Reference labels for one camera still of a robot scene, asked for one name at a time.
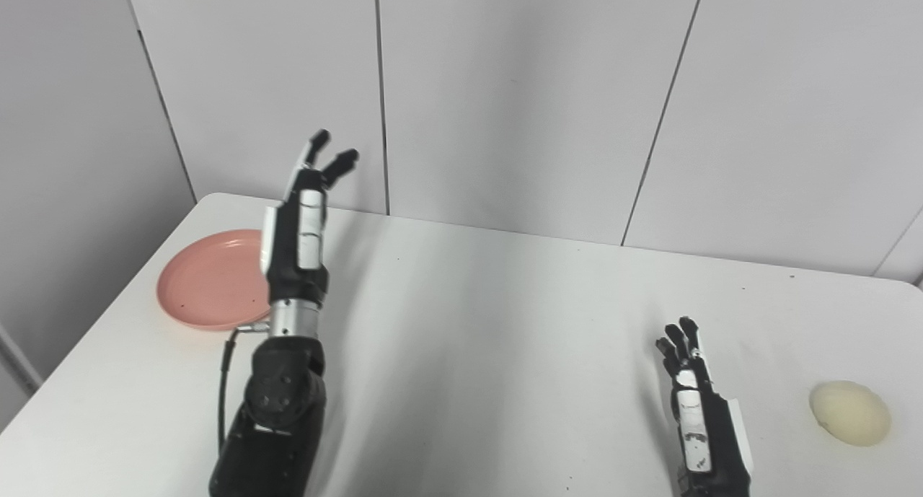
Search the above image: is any pink round plate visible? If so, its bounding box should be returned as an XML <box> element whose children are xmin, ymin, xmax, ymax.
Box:
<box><xmin>156</xmin><ymin>229</ymin><xmax>275</xmax><ymax>332</ymax></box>

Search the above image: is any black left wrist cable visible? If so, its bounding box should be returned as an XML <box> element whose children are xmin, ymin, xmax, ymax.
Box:
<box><xmin>217</xmin><ymin>322</ymin><xmax>273</xmax><ymax>456</ymax></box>

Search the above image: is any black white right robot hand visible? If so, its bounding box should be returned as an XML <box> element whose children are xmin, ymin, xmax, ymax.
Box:
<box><xmin>655</xmin><ymin>317</ymin><xmax>755</xmax><ymax>497</ymax></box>

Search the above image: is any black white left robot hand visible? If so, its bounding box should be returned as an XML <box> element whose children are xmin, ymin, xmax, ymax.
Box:
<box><xmin>259</xmin><ymin>129</ymin><xmax>360</xmax><ymax>308</ymax></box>

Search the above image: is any cream steamed bun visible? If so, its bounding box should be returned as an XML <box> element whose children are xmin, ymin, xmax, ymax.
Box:
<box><xmin>809</xmin><ymin>380</ymin><xmax>892</xmax><ymax>447</ymax></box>

